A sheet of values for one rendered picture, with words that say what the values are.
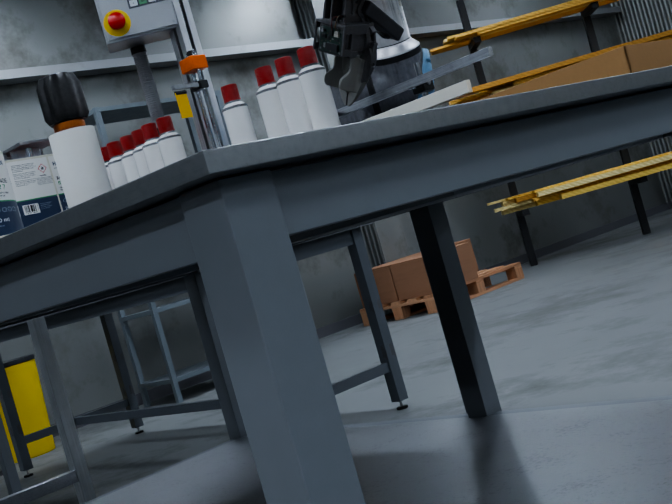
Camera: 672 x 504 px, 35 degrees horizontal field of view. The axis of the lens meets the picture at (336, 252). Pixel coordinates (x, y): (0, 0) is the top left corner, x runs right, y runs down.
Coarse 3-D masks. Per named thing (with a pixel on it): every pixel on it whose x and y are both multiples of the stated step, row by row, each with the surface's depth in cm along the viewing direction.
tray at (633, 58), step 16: (624, 48) 134; (640, 48) 136; (656, 48) 139; (576, 64) 139; (592, 64) 137; (608, 64) 136; (624, 64) 134; (640, 64) 135; (656, 64) 138; (544, 80) 143; (560, 80) 141; (576, 80) 139; (496, 96) 149
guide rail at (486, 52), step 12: (456, 60) 173; (468, 60) 171; (432, 72) 177; (444, 72) 175; (408, 84) 181; (420, 84) 180; (372, 96) 187; (384, 96) 185; (348, 108) 192; (360, 108) 190
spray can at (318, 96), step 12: (300, 48) 191; (312, 48) 192; (300, 60) 192; (312, 60) 191; (300, 72) 191; (312, 72) 190; (324, 72) 191; (312, 84) 190; (324, 84) 191; (312, 96) 190; (324, 96) 190; (312, 108) 191; (324, 108) 190; (312, 120) 192; (324, 120) 190; (336, 120) 191
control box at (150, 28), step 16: (96, 0) 233; (112, 0) 233; (128, 16) 233; (144, 16) 234; (160, 16) 235; (112, 32) 233; (128, 32) 233; (144, 32) 234; (160, 32) 236; (112, 48) 238; (128, 48) 242
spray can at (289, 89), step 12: (276, 60) 195; (288, 60) 195; (288, 72) 195; (276, 84) 196; (288, 84) 194; (300, 84) 195; (288, 96) 194; (300, 96) 194; (288, 108) 195; (300, 108) 194; (288, 120) 195; (300, 120) 194; (300, 132) 194
